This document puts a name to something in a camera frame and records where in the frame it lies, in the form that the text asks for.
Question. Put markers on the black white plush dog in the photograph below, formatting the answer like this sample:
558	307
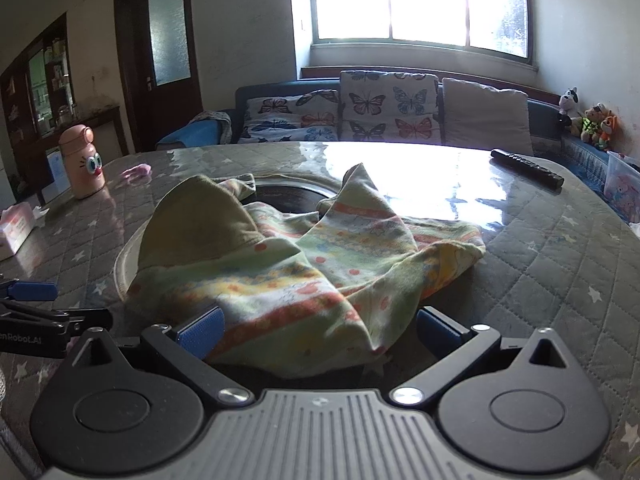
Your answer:
569	102

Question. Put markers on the orange plush toy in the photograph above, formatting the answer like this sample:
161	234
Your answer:
610	132

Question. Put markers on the window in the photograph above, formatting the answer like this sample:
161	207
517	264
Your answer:
400	0

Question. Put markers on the white blue carton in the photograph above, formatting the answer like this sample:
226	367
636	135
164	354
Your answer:
56	170

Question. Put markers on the white appliance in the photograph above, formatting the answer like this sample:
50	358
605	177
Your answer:
6	185

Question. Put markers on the yellow green plush toy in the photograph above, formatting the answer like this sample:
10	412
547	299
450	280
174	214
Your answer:
592	127

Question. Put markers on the round dark glass turntable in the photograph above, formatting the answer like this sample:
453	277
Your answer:
290	197

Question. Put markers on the blue cloth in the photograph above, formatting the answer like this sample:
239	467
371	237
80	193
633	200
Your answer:
195	135

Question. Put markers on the pink hair clip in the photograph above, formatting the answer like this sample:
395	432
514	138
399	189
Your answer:
137	171

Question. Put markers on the dark blue sofa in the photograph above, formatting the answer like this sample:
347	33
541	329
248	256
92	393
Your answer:
287	87

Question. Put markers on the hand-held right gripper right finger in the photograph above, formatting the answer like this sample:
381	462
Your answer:
435	327

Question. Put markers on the clear plastic storage box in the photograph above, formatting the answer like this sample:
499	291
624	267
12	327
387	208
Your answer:
622	185

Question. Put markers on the black remote control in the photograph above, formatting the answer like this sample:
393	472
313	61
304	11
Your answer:
525	166

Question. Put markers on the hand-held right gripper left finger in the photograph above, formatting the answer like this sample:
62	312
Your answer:
202	332

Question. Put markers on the upright butterfly print cushion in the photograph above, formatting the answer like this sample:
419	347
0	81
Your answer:
380	105

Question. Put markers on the grey knitted blanket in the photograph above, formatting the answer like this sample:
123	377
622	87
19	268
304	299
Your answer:
220	119

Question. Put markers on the plain white cushion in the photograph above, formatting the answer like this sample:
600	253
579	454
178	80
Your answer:
485	115

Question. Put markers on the wooden display cabinet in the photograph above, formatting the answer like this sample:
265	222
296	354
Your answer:
30	100

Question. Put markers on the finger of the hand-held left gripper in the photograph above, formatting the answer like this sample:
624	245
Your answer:
60	319
32	291

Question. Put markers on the green patterned garment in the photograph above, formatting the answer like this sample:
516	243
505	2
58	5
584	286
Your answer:
300	280

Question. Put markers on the dark wooden glass door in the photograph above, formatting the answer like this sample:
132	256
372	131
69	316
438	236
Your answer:
135	110

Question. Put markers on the pink cartoon face bottle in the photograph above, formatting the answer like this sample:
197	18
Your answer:
80	170

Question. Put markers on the pink tissue box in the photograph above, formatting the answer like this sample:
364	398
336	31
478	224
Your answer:
15	230

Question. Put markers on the flat butterfly print cushion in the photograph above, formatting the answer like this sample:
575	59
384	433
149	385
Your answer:
290	115

